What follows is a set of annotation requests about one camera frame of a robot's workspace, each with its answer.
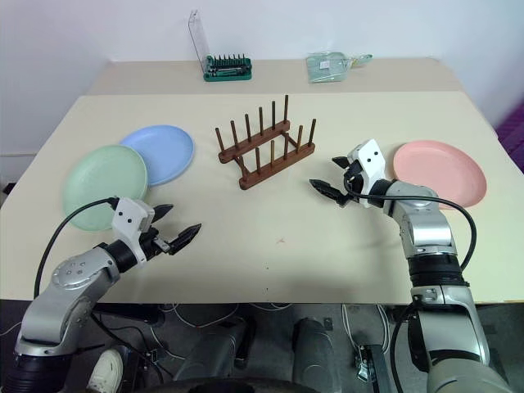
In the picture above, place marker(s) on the dark rounded robot leg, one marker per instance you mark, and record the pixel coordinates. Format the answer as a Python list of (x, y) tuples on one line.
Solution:
[(315, 352), (213, 352)]

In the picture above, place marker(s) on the wooden dish rack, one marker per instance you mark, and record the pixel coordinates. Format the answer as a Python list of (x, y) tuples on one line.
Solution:
[(266, 159)]

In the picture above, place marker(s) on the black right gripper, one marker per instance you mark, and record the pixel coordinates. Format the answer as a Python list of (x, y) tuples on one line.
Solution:
[(355, 180)]

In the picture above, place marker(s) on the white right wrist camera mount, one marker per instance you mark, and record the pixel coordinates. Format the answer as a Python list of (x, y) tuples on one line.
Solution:
[(370, 159)]

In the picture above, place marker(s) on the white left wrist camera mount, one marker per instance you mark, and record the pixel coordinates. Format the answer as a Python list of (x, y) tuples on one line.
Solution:
[(127, 217)]

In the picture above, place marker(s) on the blue plate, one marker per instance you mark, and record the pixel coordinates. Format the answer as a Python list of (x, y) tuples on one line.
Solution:
[(163, 151)]

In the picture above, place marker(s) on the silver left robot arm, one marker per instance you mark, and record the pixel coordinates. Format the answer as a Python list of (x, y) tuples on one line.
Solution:
[(69, 286)]

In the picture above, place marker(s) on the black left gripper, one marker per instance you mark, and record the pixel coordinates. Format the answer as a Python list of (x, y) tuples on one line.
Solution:
[(151, 243)]

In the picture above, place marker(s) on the white shoe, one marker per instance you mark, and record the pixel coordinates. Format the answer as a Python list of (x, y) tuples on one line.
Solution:
[(107, 368)]

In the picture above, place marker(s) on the green screwdriver bit set case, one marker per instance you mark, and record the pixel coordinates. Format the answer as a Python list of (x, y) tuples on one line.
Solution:
[(227, 71)]

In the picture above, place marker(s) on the pink-red plate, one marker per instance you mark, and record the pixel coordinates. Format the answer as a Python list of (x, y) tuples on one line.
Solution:
[(438, 172)]

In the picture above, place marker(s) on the purple object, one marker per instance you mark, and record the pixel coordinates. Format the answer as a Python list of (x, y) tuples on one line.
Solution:
[(513, 139)]

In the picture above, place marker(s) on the clear plastic bag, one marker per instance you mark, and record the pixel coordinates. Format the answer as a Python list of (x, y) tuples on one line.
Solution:
[(327, 67)]

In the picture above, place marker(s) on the green plate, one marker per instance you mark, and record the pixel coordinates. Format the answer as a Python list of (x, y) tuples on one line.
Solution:
[(102, 180)]

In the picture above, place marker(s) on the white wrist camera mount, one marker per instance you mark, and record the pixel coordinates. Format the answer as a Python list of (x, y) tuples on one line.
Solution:
[(370, 159), (127, 217)]

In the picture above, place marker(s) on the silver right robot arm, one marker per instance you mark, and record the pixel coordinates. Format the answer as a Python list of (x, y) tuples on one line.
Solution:
[(430, 233)]

